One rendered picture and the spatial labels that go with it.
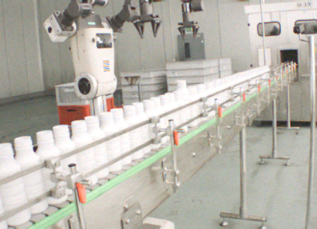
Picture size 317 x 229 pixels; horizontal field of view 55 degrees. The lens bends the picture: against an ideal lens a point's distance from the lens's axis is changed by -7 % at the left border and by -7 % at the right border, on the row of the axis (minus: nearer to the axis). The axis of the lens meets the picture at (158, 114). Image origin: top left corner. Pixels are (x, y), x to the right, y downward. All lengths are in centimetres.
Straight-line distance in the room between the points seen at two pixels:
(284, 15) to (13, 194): 531
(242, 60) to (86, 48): 987
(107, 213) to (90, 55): 109
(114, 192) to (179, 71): 703
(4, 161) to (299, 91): 527
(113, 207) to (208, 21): 1111
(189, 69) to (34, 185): 714
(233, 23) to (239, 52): 101
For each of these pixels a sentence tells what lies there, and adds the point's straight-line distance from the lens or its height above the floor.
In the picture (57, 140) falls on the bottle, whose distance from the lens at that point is 78.
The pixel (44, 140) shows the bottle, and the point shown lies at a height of 115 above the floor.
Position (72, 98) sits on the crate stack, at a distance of 356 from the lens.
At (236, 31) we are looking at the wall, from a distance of 1149.
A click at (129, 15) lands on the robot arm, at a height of 157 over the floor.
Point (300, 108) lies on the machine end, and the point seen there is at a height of 34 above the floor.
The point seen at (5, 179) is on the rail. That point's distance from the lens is 65.
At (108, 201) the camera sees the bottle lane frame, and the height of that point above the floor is 95.
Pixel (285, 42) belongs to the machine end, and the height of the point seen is 144.
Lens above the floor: 130
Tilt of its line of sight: 10 degrees down
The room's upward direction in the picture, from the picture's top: 5 degrees counter-clockwise
